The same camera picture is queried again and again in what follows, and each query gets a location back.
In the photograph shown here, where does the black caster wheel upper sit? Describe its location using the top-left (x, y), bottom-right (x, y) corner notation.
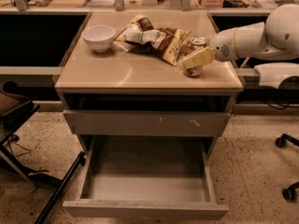
top-left (275, 133), bottom-right (299, 148)

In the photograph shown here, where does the black chair at left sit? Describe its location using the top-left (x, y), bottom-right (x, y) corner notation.
top-left (0, 81), bottom-right (85, 224)

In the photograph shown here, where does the open grey lower drawer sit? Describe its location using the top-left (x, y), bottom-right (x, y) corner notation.
top-left (64, 136), bottom-right (228, 220)

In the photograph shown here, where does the brown chip bag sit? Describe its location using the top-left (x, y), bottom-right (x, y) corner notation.
top-left (116, 14), bottom-right (190, 66)

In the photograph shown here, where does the black caster wheel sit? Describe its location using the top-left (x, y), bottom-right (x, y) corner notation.
top-left (282, 182), bottom-right (299, 202)
top-left (275, 133), bottom-right (299, 148)

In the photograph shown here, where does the closed grey upper drawer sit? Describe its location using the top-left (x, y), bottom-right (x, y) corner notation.
top-left (64, 110), bottom-right (230, 137)

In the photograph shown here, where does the white bowl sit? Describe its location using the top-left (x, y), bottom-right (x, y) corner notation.
top-left (81, 25), bottom-right (116, 52)

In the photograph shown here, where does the orange soda can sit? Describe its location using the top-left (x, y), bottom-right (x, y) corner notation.
top-left (182, 36), bottom-right (208, 78)

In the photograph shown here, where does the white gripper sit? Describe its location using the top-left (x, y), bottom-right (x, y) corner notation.
top-left (182, 28), bottom-right (237, 69)

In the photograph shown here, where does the grey drawer cabinet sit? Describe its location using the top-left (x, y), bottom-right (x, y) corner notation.
top-left (53, 10), bottom-right (246, 161)

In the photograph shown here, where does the black caster wheel lower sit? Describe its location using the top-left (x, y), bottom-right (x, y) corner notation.
top-left (282, 182), bottom-right (299, 202)

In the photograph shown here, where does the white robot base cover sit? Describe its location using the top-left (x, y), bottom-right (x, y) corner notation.
top-left (254, 63), bottom-right (299, 89)

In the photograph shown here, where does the grey rod with tip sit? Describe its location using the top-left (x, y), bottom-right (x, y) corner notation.
top-left (239, 57), bottom-right (250, 68)

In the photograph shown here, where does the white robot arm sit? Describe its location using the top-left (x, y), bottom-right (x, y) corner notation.
top-left (178, 4), bottom-right (299, 70)

